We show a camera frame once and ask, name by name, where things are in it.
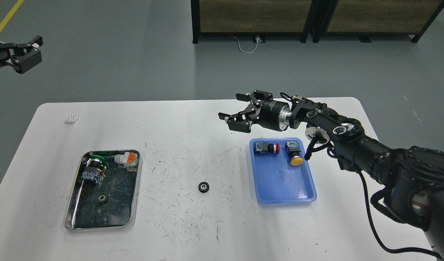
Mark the red push button switch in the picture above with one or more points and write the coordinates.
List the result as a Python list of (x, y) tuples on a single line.
[(263, 148)]

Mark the yellow push button switch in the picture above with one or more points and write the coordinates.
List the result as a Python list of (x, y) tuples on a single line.
[(293, 152)]

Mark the wooden cabinet left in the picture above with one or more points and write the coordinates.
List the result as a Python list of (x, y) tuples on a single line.
[(253, 17)]

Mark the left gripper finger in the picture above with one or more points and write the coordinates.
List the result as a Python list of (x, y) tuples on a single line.
[(21, 56)]

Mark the orange white switch module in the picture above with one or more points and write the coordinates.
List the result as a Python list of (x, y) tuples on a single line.
[(127, 160)]

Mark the small white plastic clip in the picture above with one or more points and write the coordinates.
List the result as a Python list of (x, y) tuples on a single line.
[(72, 119)]

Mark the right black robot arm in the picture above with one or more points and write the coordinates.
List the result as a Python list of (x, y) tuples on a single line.
[(406, 185)]

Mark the blue plastic tray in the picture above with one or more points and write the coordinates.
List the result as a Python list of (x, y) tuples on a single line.
[(278, 182)]

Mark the green push button switch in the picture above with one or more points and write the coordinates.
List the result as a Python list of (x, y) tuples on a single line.
[(95, 169)]

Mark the black gear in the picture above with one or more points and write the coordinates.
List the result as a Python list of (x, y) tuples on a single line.
[(203, 187), (103, 199)]

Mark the wooden cabinet right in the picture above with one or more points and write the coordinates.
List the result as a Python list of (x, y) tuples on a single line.
[(365, 18)]

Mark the silver metal tray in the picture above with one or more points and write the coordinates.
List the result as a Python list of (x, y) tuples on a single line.
[(122, 186)]

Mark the wooden cabinet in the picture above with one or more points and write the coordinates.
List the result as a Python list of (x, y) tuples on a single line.
[(365, 18), (253, 17)]

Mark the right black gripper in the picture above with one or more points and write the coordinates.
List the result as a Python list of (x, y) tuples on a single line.
[(261, 109)]

